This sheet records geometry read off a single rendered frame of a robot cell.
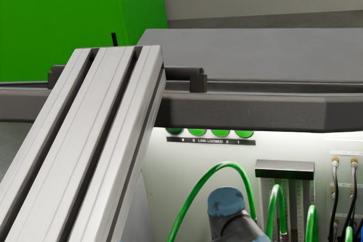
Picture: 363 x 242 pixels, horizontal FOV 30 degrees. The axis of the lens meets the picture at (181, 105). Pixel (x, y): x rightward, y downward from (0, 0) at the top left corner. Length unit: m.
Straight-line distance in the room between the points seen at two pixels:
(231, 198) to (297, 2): 4.21
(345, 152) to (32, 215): 1.27
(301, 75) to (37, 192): 1.21
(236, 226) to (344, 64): 0.56
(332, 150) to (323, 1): 3.86
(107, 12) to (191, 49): 2.27
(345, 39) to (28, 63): 2.95
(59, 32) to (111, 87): 3.64
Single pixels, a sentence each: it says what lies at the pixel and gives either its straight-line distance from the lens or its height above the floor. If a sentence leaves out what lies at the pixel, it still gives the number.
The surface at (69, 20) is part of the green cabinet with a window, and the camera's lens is 4.18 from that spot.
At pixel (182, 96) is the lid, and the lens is 0.71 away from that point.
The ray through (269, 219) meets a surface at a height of 1.36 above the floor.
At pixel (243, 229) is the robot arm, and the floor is 1.44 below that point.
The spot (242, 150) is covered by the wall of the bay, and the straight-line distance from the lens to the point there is 1.72.
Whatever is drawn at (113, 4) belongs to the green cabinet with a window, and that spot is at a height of 0.79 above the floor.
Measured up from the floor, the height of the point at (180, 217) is 1.38.
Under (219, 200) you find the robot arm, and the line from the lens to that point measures 1.36.
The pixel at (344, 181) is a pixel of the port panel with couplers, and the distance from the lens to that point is 1.74.
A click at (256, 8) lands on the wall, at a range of 5.51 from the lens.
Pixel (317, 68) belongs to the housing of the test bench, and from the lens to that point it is 1.68.
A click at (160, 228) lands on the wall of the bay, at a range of 1.96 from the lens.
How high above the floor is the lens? 2.33
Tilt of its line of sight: 32 degrees down
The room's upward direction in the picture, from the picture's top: 8 degrees counter-clockwise
